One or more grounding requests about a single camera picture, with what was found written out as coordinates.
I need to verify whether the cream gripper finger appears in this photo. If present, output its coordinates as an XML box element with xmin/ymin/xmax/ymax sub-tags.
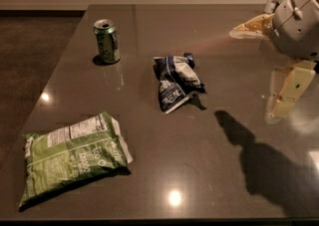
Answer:
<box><xmin>229</xmin><ymin>14</ymin><xmax>273</xmax><ymax>40</ymax></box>
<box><xmin>269</xmin><ymin>60</ymin><xmax>316</xmax><ymax>118</ymax></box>

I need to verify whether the blue chip bag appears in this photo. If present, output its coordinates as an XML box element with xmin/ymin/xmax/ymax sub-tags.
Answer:
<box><xmin>154</xmin><ymin>53</ymin><xmax>205</xmax><ymax>114</ymax></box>

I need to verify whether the green jalapeno chip bag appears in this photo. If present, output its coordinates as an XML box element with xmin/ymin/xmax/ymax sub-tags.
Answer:
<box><xmin>19</xmin><ymin>112</ymin><xmax>133</xmax><ymax>207</ymax></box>

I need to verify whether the green soda can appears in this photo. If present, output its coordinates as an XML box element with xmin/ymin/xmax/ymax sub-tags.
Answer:
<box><xmin>94</xmin><ymin>19</ymin><xmax>120</xmax><ymax>64</ymax></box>

